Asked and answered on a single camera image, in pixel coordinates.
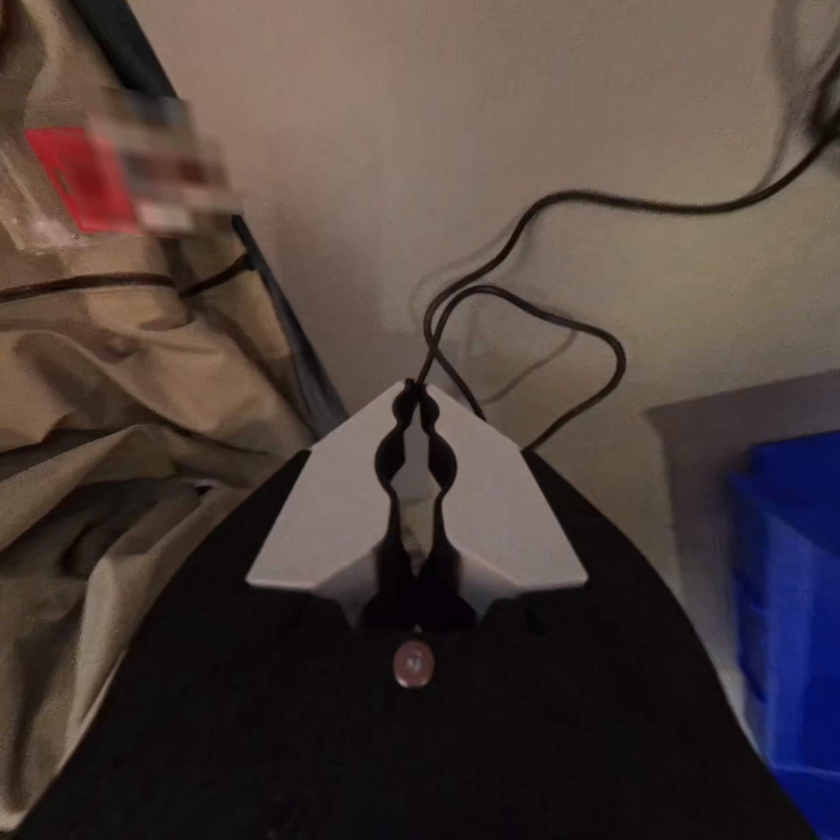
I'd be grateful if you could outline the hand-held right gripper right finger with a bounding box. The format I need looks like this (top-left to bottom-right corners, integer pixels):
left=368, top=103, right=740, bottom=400
left=416, top=382, right=589, bottom=633

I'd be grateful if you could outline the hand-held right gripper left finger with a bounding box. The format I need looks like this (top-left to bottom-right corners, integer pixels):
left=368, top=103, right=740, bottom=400
left=246, top=379, right=417, bottom=633

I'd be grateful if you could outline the blue plastic bin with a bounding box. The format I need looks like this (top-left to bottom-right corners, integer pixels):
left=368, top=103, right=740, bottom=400
left=725, top=430, right=840, bottom=821

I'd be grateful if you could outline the black USB cable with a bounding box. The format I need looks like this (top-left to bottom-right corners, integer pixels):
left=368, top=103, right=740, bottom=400
left=420, top=0, right=840, bottom=454

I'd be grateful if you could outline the grey desk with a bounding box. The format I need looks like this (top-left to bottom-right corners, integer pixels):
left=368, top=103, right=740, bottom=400
left=125, top=0, right=840, bottom=775

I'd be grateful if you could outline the red badge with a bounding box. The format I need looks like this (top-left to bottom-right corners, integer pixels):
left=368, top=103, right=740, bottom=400
left=25, top=126, right=142, bottom=234

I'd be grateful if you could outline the black jacket cord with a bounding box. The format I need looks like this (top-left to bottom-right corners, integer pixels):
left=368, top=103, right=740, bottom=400
left=0, top=256, right=253, bottom=304

